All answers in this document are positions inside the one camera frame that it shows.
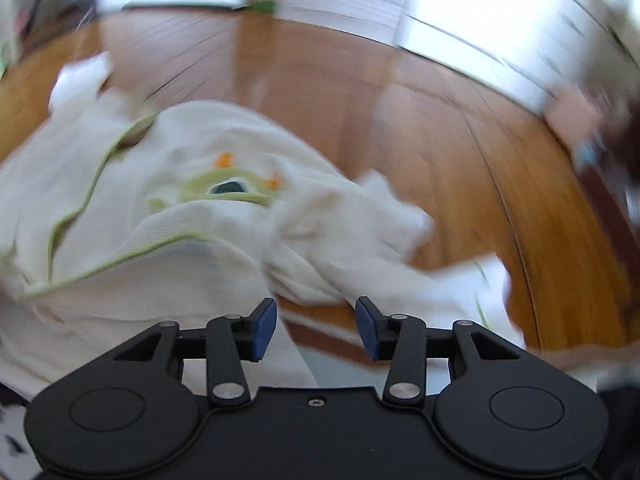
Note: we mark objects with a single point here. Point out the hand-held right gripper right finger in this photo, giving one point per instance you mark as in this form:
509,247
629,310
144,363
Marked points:
367,330

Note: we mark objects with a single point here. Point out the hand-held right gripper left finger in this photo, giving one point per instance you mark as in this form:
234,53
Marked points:
262,330

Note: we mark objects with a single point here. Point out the white shirt with green monster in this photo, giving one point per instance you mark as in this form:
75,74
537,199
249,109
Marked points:
200,135

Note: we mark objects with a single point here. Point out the checked rug with brown border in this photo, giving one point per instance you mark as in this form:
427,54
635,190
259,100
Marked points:
345,370

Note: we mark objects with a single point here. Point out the dark wooden table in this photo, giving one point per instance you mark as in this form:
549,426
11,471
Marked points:
620,195

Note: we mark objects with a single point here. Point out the pink bag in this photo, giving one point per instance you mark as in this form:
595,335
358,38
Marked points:
570,115

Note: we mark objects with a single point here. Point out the small green object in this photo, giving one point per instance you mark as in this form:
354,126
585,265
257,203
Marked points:
257,7

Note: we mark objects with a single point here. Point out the white cabinet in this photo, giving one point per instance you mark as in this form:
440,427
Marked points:
500,25

